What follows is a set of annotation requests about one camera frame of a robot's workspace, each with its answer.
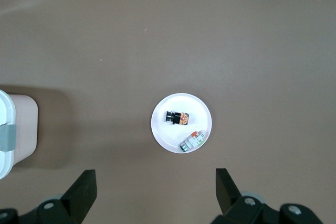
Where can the pink round plate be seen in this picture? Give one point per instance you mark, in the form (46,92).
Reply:
(181,103)

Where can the white lidded storage box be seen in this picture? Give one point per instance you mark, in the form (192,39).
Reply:
(23,129)

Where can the orange black push-button switch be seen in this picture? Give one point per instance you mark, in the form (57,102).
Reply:
(174,118)

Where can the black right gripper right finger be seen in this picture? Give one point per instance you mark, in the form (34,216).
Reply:
(225,192)

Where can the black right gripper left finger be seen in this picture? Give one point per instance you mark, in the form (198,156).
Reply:
(81,192)

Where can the white green push-button switch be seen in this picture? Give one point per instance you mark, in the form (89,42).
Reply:
(193,141)

